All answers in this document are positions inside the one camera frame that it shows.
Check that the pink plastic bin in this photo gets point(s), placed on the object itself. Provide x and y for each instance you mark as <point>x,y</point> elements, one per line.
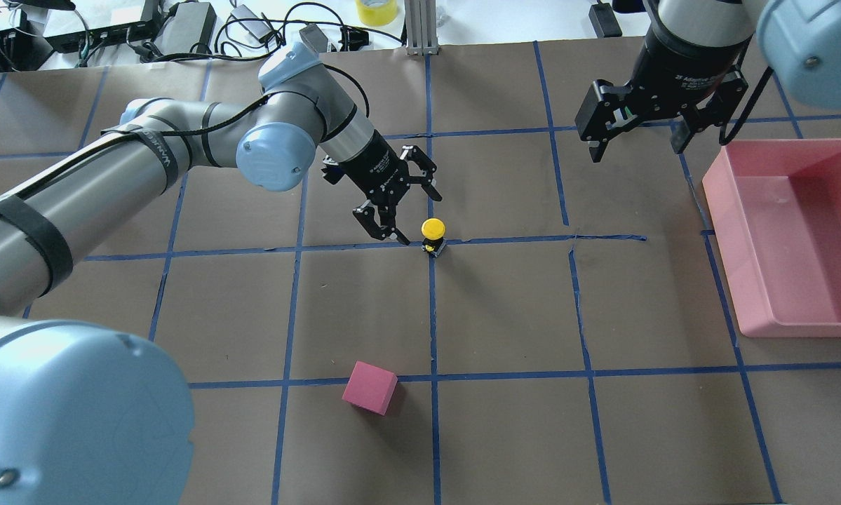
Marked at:
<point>776,210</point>

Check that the pink cube near base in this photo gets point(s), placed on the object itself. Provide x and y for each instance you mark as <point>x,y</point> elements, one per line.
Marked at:
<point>370,388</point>

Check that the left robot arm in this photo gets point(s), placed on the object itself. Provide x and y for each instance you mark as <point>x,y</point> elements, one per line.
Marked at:
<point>94,415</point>

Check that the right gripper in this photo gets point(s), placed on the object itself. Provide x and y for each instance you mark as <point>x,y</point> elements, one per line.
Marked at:
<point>675,69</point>

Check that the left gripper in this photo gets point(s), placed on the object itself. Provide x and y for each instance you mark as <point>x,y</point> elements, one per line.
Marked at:
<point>376,170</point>

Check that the large black power brick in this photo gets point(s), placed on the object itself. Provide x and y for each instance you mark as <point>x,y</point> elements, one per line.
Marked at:
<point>187,29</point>

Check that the yellow tape roll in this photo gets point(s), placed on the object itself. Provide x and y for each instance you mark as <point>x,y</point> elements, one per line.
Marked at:
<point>376,13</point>

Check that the black power adapter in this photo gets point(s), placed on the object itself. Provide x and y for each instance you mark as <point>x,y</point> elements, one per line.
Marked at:
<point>604,21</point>

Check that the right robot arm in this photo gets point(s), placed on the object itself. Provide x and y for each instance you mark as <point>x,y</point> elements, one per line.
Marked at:
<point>796,42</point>

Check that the aluminium frame post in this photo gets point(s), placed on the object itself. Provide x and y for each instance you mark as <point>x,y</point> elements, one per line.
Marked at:
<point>421,28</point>

